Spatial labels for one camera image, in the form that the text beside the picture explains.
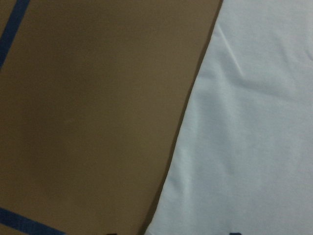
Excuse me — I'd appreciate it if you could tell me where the light blue t-shirt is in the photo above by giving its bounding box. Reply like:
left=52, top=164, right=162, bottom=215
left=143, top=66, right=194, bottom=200
left=146, top=0, right=313, bottom=235

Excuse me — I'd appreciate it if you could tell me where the brown paper table cover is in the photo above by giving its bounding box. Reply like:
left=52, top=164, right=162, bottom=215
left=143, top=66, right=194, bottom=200
left=0, top=0, right=222, bottom=235

